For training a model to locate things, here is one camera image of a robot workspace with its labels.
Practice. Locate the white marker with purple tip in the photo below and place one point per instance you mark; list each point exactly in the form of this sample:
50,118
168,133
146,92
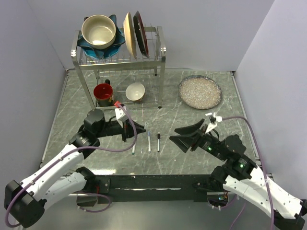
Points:
149,142

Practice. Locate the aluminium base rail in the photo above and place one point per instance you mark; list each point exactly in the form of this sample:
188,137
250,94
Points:
27,205

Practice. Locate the cream upright plate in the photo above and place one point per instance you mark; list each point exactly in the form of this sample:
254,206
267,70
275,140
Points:
129,35

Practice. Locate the small pen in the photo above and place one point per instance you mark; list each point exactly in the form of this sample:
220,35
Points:
133,149

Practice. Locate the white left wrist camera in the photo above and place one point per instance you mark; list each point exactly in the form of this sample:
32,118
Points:
121,116

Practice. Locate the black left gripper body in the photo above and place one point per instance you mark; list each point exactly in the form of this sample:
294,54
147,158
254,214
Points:
113,128

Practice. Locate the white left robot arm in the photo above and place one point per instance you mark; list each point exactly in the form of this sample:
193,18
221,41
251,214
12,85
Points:
55,172

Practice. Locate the dark red upright plate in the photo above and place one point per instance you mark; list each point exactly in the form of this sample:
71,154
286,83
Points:
140,34

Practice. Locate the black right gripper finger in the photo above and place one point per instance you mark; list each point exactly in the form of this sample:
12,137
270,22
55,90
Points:
190,131
186,142

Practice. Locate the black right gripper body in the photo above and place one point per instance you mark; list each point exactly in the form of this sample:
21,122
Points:
208,143

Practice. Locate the white ceramic bowl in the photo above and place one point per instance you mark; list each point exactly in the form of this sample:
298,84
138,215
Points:
135,92

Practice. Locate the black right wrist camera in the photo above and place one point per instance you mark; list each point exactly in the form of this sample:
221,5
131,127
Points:
214,120

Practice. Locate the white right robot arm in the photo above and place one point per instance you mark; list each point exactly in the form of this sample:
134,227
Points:
241,175

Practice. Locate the red and black mug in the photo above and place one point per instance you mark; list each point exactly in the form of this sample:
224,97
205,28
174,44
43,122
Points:
104,94

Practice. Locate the thin white pen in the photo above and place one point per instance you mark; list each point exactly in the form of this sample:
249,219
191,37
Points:
158,141

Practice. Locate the steel dish rack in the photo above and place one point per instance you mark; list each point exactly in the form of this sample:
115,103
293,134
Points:
123,69

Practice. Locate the speckled brown plate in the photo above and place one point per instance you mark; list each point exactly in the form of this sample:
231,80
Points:
200,92

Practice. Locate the large beige bowl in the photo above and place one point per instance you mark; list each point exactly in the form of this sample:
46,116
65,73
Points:
99,31

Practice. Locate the blue flower-shaped dish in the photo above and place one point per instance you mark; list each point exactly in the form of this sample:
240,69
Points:
107,52

